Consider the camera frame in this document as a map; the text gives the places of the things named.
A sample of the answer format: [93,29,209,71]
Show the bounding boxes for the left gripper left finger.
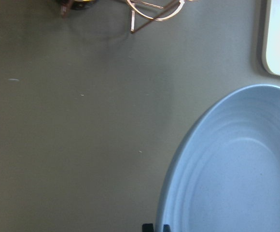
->
[142,223,154,232]

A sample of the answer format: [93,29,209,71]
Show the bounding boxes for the blue plate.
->
[155,85,280,232]

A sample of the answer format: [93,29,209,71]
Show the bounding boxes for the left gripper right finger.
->
[163,224,171,232]

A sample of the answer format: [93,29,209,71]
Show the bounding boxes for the cream rabbit tray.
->
[262,0,280,76]

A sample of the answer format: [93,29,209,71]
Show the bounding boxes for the copper wire bottle rack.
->
[57,0,187,34]

